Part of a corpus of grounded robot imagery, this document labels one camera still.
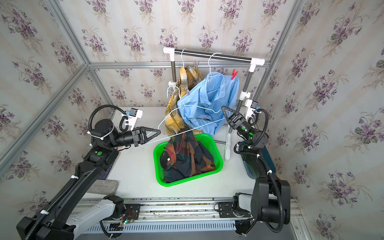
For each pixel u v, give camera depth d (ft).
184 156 2.57
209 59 2.02
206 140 3.04
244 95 2.36
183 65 2.21
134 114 1.85
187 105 2.51
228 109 2.04
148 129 1.96
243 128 2.01
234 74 2.57
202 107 2.05
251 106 1.98
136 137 1.76
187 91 2.27
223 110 2.04
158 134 1.97
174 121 2.52
